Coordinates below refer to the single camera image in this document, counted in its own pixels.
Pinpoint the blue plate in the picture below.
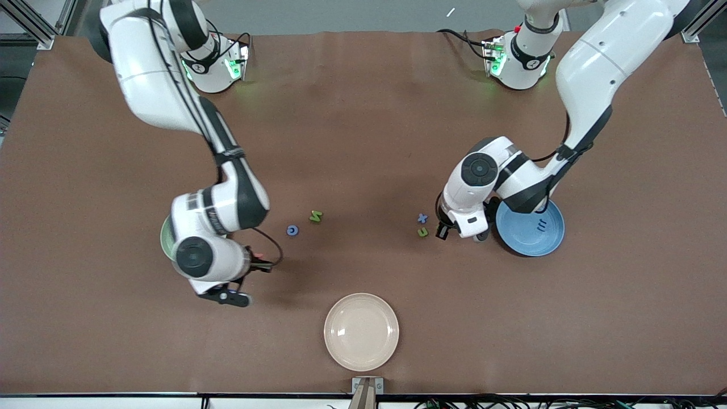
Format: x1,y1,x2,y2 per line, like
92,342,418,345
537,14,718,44
495,199,566,257

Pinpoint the green plate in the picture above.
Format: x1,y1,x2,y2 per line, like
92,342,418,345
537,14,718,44
160,215,178,262

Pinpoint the beige plate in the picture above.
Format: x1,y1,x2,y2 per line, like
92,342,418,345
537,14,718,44
324,293,400,373

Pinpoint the brown table cover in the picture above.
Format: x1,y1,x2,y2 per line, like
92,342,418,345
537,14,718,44
0,30,727,395

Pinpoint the black table edge strip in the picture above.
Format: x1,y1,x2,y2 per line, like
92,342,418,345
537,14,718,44
0,392,727,398

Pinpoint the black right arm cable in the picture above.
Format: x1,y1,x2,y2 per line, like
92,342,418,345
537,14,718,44
148,0,283,269

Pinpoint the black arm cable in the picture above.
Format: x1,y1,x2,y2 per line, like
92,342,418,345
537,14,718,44
148,0,283,269
436,111,571,228

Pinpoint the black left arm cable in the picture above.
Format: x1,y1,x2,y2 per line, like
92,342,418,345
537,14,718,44
436,111,571,228

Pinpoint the beige post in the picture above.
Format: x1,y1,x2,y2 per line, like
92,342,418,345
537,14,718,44
348,379,378,409

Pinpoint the black base cable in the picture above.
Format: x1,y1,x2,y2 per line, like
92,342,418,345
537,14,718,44
207,20,252,63
437,28,495,60

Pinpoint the aluminium frame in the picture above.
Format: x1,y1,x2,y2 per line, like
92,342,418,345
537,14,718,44
0,0,77,51
679,0,727,43

